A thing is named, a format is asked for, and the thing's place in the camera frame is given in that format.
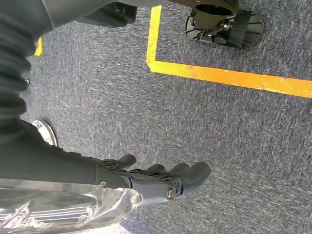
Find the stainless steel workbench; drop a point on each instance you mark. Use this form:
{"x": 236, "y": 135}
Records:
{"x": 60, "y": 210}

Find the yellow floor tape square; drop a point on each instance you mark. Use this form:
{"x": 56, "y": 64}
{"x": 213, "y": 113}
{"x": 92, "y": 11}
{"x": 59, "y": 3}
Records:
{"x": 219, "y": 76}

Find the robot lower leg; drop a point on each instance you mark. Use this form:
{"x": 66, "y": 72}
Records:
{"x": 207, "y": 22}

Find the black right robot foot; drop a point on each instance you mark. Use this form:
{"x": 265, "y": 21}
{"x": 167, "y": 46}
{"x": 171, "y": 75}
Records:
{"x": 243, "y": 30}

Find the small white oval object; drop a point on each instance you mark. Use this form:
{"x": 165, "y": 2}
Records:
{"x": 44, "y": 132}

